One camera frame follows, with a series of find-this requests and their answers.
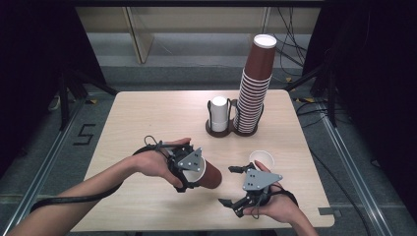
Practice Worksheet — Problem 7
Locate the person's left hand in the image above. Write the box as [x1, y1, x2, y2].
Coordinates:
[132, 137, 192, 190]

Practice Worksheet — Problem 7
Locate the aluminium floor rail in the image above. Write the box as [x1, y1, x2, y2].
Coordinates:
[318, 103, 396, 236]
[0, 93, 91, 236]

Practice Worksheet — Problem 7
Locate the dark curtain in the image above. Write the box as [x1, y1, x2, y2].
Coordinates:
[0, 0, 106, 178]
[301, 0, 417, 220]

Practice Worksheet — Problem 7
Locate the grey tape strip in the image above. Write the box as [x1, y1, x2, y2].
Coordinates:
[317, 206, 342, 218]

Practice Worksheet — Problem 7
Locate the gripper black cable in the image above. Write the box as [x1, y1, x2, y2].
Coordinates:
[255, 184, 300, 220]
[29, 135, 173, 214]

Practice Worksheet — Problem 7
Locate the white paper cup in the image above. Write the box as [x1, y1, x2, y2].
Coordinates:
[210, 95, 230, 122]
[210, 119, 230, 133]
[248, 149, 275, 171]

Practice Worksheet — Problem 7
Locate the black metal stand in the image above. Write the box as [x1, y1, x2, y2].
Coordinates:
[283, 48, 339, 128]
[56, 68, 120, 132]

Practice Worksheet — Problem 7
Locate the black floor cable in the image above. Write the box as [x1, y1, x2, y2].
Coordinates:
[294, 97, 373, 236]

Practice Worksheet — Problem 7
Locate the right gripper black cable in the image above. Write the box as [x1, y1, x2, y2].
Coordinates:
[255, 184, 300, 220]

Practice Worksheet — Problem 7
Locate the stack of brown cups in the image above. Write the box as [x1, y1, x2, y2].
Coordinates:
[233, 33, 278, 135]

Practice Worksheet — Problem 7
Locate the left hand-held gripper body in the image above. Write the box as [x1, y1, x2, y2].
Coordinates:
[166, 147, 204, 184]

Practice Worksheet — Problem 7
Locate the black tape floor numeral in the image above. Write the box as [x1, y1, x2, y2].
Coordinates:
[72, 123, 97, 147]

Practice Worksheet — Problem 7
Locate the brown white-lined paper cup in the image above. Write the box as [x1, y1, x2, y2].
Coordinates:
[182, 156, 223, 191]

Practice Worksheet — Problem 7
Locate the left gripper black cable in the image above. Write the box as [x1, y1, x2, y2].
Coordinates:
[29, 135, 173, 214]

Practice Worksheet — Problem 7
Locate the dark brown double cup holder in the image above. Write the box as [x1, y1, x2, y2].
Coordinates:
[205, 97, 265, 138]

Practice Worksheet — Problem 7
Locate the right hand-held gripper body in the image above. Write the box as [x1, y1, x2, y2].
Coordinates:
[242, 168, 284, 211]

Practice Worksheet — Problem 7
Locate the person's right hand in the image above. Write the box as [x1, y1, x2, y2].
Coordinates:
[243, 160, 301, 226]

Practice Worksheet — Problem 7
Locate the bundle of black cables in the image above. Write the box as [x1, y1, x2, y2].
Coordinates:
[274, 6, 310, 68]

